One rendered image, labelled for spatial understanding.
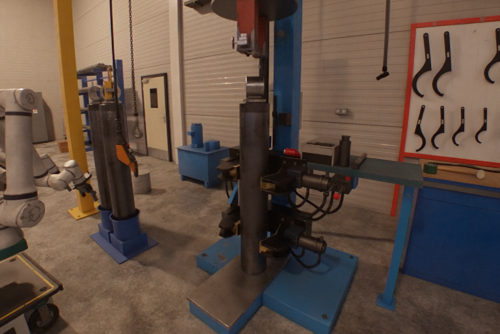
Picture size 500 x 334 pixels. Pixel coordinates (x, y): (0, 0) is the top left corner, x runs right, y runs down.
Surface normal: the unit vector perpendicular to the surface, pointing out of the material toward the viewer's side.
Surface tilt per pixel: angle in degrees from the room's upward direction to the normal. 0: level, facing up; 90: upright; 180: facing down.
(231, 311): 0
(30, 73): 90
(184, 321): 0
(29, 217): 97
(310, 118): 90
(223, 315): 0
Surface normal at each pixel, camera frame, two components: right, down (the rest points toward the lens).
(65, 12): 0.81, 0.11
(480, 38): -0.58, 0.16
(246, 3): -0.23, 0.19
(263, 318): 0.00, -0.98
